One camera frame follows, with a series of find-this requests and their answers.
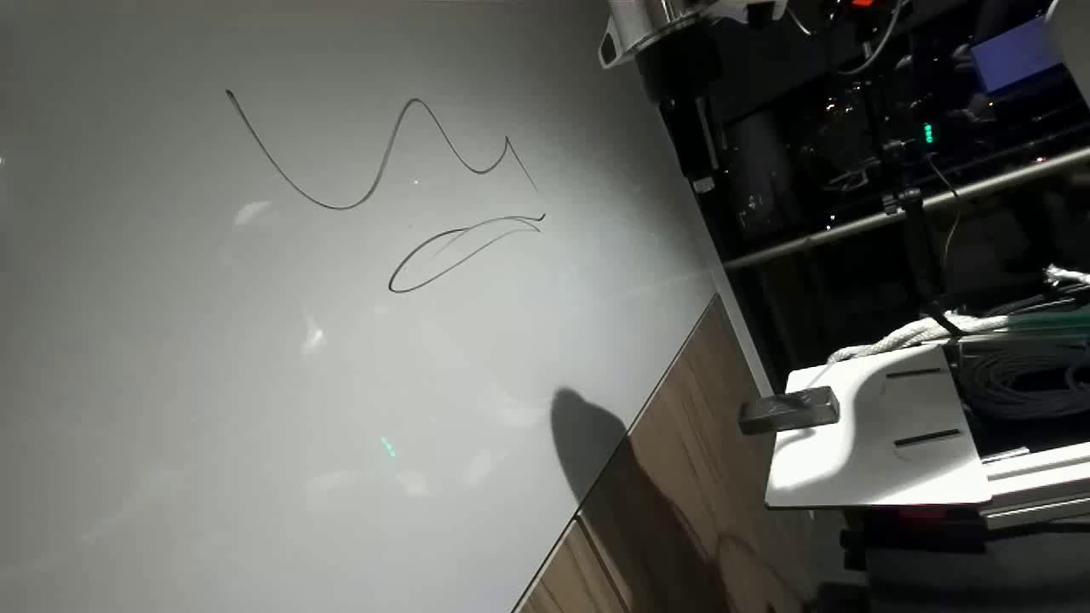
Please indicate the black equipment rack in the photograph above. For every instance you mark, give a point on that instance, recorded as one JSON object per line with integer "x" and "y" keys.
{"x": 785, "y": 148}

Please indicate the white slotted platform board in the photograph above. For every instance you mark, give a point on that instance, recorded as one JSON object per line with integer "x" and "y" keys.
{"x": 863, "y": 462}

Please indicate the black tripod stand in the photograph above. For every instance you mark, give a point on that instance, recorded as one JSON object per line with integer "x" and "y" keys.
{"x": 919, "y": 243}

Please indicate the long metal bar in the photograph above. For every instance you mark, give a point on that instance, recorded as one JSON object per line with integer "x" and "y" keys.
{"x": 1000, "y": 180}

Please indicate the blue box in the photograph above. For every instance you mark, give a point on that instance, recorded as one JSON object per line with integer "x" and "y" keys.
{"x": 1015, "y": 55}

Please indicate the aluminium rail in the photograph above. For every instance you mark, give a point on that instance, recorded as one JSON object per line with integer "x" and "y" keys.
{"x": 1041, "y": 471}

